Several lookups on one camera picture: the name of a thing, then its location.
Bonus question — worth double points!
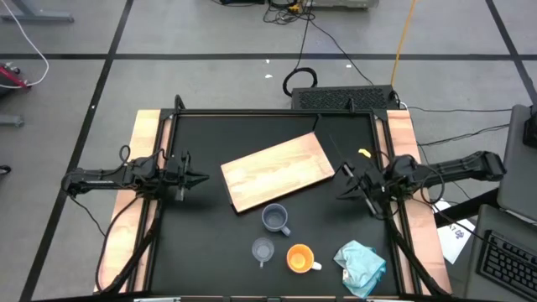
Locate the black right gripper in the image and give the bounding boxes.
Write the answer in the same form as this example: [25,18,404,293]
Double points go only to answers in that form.
[336,161,389,216]

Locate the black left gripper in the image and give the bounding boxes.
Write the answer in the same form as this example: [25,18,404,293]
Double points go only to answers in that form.
[164,151,210,202]

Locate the grey mug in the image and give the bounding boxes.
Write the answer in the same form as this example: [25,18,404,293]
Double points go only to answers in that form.
[261,202,292,237]

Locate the orange mug with white handle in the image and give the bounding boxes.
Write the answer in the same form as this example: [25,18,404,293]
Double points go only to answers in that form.
[285,243,323,274]

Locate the wooden cutting board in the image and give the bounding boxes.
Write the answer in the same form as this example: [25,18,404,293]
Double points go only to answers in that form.
[220,130,352,215]

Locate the light blue cloth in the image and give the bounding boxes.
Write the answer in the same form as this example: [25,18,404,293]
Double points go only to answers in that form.
[333,239,388,299]

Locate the black perforated computer case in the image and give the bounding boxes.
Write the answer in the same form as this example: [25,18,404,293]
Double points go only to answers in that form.
[290,85,399,111]

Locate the white paper sheet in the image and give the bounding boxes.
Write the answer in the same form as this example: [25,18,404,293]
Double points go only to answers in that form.
[431,199,477,265]

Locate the black desk leg bar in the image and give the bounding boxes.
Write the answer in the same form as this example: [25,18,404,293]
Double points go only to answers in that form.
[434,188,500,227]

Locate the grey desk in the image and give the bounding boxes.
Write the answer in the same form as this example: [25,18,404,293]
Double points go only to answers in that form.
[463,204,537,302]

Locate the grey side table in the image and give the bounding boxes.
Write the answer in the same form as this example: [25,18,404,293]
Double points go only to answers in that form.
[497,103,537,221]

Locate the black keyboard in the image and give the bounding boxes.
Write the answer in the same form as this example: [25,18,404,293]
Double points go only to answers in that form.
[477,229,537,301]

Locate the grey power strip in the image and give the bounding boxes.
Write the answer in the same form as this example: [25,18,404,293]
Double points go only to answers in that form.
[308,0,381,10]

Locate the black desktop device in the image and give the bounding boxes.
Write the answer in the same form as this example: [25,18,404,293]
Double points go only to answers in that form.
[522,104,537,148]

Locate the grey desk foot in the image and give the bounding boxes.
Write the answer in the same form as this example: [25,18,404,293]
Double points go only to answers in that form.
[0,0,76,24]
[0,113,25,128]

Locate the red device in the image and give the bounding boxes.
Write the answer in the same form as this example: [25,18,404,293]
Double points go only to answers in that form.
[0,61,33,98]

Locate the thin black cable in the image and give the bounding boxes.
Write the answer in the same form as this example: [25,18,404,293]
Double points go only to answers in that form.
[402,107,513,114]
[308,16,375,87]
[417,123,511,148]

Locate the coiled black cable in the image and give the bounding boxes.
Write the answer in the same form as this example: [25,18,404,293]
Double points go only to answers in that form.
[282,66,319,98]

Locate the yellow cable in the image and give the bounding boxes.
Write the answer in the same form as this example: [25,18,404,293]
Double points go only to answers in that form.
[390,0,417,87]

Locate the tangled black cables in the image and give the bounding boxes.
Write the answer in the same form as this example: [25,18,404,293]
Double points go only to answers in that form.
[262,0,315,26]

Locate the white cable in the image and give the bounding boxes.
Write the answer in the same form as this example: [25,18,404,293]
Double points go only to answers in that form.
[0,0,50,90]

